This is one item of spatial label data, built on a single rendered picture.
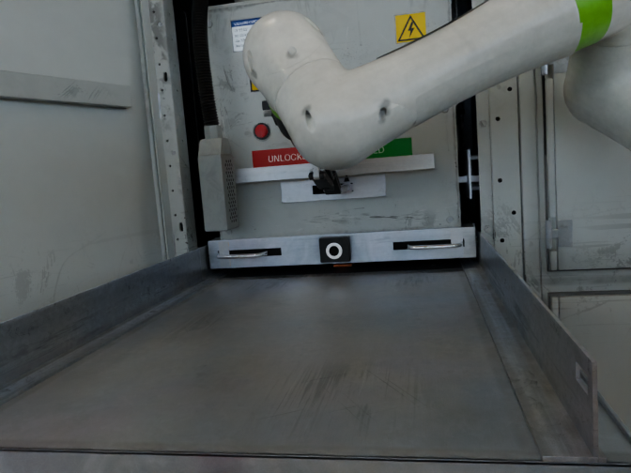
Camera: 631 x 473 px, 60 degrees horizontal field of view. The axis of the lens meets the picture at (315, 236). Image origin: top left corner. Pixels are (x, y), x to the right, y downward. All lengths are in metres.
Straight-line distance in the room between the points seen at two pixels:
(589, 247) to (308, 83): 0.63
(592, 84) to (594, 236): 0.30
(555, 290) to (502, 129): 0.31
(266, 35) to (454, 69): 0.23
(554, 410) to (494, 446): 0.07
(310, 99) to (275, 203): 0.52
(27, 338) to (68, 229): 0.36
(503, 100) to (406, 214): 0.27
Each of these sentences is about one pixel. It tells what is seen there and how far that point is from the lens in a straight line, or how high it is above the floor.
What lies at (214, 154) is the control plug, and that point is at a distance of 1.05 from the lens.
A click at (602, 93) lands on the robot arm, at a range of 0.89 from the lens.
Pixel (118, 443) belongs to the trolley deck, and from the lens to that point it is 0.50.
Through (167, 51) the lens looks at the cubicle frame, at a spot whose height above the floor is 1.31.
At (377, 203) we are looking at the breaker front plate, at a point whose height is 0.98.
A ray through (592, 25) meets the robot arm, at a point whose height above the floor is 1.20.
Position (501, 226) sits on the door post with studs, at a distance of 1.07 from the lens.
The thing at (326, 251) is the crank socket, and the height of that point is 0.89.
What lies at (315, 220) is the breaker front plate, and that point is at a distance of 1.12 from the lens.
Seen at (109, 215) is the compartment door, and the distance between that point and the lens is 1.10.
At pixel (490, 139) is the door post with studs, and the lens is 1.06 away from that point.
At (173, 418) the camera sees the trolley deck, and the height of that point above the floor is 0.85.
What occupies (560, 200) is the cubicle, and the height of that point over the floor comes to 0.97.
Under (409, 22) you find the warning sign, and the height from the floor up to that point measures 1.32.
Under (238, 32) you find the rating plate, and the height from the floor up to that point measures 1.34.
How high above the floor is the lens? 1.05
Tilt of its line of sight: 7 degrees down
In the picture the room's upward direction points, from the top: 4 degrees counter-clockwise
